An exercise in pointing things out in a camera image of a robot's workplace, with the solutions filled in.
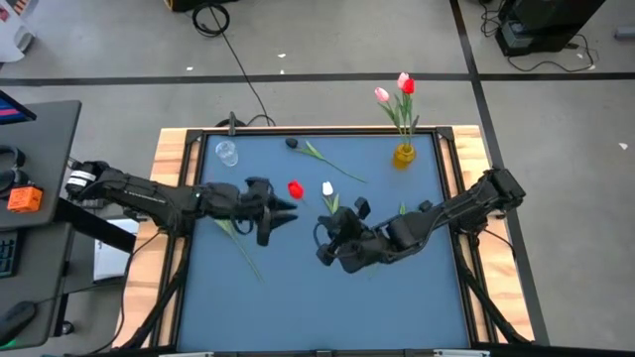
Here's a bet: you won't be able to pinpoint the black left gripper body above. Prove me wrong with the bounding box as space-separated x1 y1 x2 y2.
241 176 280 248

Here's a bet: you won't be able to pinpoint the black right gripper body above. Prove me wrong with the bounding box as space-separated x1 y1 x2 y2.
313 195 393 275

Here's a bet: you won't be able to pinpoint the green stem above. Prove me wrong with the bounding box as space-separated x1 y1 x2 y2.
213 219 265 285

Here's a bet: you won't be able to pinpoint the white artificial tulip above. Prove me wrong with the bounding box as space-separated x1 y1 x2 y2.
320 180 342 215

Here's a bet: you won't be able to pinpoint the black artificial tulip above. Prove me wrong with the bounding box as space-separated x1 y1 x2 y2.
285 137 367 184

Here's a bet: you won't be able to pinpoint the pink artificial tulip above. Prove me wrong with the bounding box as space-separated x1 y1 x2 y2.
396 71 413 150
373 86 411 150

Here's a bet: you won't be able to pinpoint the clear glass vase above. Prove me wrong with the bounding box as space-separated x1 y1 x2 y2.
214 140 240 169

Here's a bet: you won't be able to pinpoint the yellow glass vase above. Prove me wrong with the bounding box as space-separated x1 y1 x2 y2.
392 142 417 171

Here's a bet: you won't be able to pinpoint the blue table mat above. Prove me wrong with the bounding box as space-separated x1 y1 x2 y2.
177 132 471 353

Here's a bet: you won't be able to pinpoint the white panel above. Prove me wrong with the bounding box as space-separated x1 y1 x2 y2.
92 217 141 283

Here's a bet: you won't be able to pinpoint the black floor object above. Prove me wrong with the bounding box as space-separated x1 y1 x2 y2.
165 0 242 14

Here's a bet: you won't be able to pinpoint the dark grey desk top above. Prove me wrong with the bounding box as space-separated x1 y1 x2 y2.
0 100 83 232

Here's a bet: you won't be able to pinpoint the dark grey keyboard tray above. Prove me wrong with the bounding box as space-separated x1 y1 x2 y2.
0 221 74 349

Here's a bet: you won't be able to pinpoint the orange box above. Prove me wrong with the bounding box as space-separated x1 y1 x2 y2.
6 185 45 214

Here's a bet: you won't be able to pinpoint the black headphones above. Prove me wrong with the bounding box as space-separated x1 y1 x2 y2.
0 145 29 199

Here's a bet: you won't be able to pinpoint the black keyboard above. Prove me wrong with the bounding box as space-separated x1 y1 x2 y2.
0 231 20 279

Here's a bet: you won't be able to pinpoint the computer monitor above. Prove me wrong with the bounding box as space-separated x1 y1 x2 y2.
0 90 38 126

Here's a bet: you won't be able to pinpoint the black computer mouse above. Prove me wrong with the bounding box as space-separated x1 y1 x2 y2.
0 300 39 347

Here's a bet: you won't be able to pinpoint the black equipment case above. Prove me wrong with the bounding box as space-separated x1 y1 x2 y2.
494 0 607 58

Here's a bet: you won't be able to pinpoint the white box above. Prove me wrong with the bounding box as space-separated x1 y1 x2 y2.
0 0 40 64

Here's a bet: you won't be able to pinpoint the black metal table frame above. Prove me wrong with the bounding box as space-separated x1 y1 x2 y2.
148 126 500 354

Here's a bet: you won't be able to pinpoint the black cable bundle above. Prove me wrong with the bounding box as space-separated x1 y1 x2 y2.
116 232 192 351
453 232 532 347

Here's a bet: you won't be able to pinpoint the long black floor cable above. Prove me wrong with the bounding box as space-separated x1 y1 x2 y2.
207 4 277 128

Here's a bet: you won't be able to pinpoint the coiled black cable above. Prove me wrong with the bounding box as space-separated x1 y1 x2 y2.
191 2 231 39

